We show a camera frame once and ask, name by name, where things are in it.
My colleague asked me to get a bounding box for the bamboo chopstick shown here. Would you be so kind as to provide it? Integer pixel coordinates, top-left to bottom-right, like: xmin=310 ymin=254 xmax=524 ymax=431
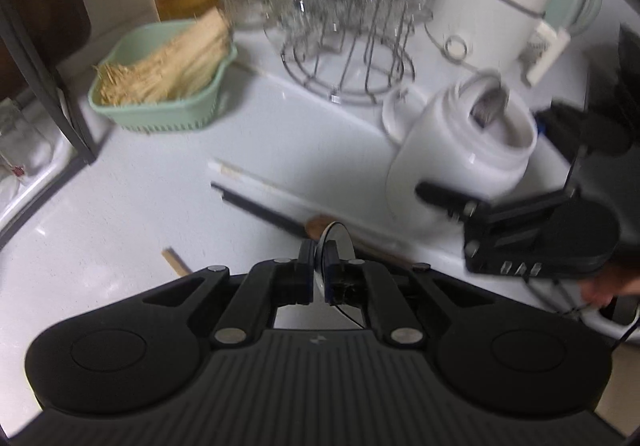
xmin=161 ymin=249 xmax=193 ymax=276

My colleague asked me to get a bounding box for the white ceramic jar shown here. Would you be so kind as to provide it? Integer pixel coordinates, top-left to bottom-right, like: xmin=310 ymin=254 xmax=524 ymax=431
xmin=382 ymin=70 xmax=539 ymax=234

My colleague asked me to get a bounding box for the silver metal spoon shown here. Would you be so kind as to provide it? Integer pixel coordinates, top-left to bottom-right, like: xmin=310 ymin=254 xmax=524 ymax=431
xmin=470 ymin=86 xmax=511 ymax=127

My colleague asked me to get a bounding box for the white ceramic spoon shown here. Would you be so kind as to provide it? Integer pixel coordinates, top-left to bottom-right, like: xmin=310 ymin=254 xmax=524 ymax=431
xmin=315 ymin=221 xmax=368 ymax=329

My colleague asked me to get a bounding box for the bundle of bamboo skewers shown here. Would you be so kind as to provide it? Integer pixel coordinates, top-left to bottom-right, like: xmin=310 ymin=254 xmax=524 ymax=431
xmin=95 ymin=7 xmax=235 ymax=108

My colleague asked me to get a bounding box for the black metal rack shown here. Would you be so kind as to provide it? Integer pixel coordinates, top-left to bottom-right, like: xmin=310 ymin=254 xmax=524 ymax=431
xmin=0 ymin=0 xmax=99 ymax=166

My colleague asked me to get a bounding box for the small glass tumbler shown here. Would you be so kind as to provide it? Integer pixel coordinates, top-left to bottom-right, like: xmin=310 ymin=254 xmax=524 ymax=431
xmin=0 ymin=99 xmax=56 ymax=182

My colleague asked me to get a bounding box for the wire glass rack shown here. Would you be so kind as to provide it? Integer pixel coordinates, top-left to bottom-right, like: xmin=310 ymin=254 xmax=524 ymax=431
xmin=265 ymin=9 xmax=417 ymax=104

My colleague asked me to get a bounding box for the black cooktop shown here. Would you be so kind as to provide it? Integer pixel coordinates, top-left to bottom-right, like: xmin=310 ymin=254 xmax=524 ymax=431
xmin=617 ymin=24 xmax=640 ymax=137

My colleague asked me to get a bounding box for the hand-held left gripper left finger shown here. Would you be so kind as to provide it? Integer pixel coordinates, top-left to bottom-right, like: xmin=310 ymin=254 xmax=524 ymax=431
xmin=142 ymin=241 xmax=316 ymax=348

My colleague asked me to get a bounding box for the green plastic basket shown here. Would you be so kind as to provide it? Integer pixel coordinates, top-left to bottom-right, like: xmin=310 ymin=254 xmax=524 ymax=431
xmin=87 ymin=19 xmax=238 ymax=134

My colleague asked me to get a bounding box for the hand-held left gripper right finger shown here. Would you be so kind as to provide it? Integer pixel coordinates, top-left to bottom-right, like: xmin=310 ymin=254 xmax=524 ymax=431
xmin=322 ymin=241 xmax=496 ymax=348

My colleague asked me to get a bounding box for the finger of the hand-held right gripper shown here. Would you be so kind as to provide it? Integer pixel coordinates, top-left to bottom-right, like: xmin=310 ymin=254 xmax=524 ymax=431
xmin=536 ymin=101 xmax=631 ymax=159
xmin=415 ymin=181 xmax=581 ymax=274

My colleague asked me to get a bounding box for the white drip tray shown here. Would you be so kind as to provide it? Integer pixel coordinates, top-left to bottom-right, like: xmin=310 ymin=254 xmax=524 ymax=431
xmin=0 ymin=96 xmax=81 ymax=232

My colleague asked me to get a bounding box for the white electric pot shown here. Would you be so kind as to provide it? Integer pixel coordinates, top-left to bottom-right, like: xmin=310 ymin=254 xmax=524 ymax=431
xmin=425 ymin=0 xmax=571 ymax=87

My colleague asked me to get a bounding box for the person's right hand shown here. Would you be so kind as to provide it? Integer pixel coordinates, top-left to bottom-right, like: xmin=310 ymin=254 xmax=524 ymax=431
xmin=582 ymin=269 xmax=640 ymax=308

